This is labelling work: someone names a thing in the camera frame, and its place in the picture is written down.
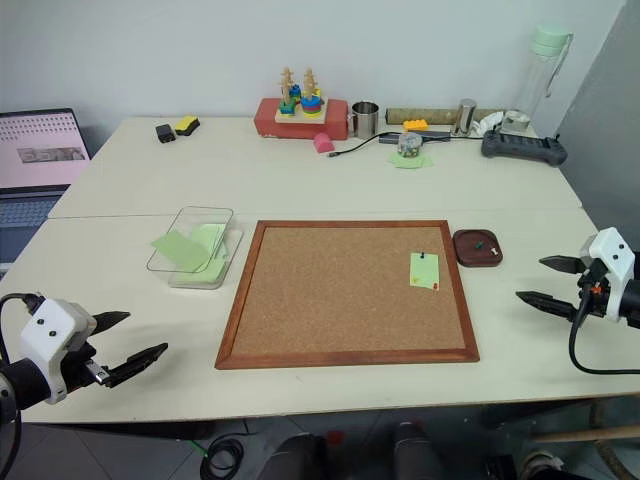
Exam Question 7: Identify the open laptop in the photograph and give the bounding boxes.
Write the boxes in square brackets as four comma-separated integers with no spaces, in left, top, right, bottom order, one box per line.
[0,106,94,267]

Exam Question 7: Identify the brown cardboard tube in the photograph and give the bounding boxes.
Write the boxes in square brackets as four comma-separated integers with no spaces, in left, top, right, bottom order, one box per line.
[384,106,507,127]

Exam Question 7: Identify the red brick shaped box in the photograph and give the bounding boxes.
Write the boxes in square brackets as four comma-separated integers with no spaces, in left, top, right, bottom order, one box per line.
[253,97,352,142]

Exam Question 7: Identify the wood framed cork board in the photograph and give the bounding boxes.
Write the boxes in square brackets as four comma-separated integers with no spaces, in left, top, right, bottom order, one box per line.
[214,219,481,371]

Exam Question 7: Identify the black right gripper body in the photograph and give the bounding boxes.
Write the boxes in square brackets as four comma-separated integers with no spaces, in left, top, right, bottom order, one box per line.
[573,249,613,318]

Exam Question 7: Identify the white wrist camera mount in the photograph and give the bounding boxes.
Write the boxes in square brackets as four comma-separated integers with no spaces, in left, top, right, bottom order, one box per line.
[578,226,637,321]
[19,298,97,405]

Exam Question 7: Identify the dark brown wooden dish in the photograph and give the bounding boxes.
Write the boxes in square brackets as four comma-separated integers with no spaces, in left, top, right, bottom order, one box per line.
[452,228,505,269]

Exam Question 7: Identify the wooden colourful stacking toy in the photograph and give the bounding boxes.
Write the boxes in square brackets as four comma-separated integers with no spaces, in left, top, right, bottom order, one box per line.
[273,65,329,127]

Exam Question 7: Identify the dark rounded shape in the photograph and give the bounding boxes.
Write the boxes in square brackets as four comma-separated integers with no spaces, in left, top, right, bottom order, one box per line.
[258,433,332,480]
[391,420,442,480]

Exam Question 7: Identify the green sticky note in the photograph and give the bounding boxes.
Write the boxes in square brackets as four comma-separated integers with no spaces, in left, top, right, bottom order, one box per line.
[408,251,441,291]

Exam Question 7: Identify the black usb hub with cable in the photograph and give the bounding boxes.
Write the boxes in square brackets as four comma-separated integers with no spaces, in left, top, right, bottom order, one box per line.
[326,130,454,160]

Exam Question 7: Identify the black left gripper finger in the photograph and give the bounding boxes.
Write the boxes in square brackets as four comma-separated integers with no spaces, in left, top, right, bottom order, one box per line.
[91,310,133,338]
[103,342,170,390]

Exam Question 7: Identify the wooden stick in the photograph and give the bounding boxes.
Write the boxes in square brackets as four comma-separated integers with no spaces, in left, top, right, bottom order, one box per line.
[528,423,640,445]

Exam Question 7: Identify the light green paper sheets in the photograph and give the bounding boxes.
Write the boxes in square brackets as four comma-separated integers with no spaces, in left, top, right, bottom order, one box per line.
[173,249,230,287]

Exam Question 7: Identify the clear plastic box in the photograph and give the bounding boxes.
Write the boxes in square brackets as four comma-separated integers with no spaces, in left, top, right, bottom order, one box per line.
[145,205,236,274]

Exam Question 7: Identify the stainless steel mug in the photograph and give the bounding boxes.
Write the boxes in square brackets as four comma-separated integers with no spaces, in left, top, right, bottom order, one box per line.
[345,100,380,139]

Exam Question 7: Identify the clear glass cube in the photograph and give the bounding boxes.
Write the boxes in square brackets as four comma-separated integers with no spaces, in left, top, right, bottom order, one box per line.
[501,110,532,136]

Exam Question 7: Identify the clear bottle with green lid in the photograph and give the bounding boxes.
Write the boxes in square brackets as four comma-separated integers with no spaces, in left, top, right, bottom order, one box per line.
[501,24,576,134]

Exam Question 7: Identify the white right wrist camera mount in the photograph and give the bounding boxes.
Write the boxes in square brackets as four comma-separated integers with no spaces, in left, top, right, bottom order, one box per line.
[578,226,637,321]

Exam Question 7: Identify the shiny steel cylinder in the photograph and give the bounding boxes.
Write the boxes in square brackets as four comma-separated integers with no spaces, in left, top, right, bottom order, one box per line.
[451,98,478,137]

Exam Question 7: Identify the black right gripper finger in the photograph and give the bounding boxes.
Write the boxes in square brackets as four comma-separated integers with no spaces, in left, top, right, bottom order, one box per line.
[515,290,582,322]
[538,255,584,276]

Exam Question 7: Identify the white crumpled cloth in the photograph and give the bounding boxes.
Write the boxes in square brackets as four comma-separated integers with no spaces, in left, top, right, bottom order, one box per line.
[469,111,504,136]

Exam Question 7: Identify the black coiled floor cable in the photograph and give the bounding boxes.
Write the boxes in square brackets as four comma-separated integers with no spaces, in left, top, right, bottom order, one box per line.
[198,431,247,480]

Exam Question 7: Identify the yellow black sponge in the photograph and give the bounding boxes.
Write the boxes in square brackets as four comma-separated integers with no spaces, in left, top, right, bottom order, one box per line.
[174,115,202,138]

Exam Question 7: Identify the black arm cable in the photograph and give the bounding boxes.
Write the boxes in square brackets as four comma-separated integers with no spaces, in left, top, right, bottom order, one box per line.
[0,293,42,371]
[568,282,640,376]

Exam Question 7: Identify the clear glass jar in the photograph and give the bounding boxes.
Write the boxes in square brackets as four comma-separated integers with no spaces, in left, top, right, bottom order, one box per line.
[396,131,424,159]

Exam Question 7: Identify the brown rope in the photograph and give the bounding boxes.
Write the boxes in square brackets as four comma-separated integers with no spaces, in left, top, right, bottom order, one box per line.
[588,396,640,480]

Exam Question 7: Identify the dark grey handheld controller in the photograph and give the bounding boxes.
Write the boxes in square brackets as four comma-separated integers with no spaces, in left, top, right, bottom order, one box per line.
[480,130,569,168]

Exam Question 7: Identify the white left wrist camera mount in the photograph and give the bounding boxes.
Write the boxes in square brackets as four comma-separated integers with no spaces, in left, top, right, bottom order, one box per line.
[19,298,97,405]

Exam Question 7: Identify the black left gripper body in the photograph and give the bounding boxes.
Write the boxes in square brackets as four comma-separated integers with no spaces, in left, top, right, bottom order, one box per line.
[58,319,112,395]

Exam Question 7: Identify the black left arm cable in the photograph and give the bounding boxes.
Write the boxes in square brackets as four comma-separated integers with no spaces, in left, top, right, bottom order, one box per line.
[0,293,42,371]

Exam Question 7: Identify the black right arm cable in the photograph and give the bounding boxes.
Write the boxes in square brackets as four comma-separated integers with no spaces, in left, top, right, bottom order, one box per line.
[568,282,640,376]

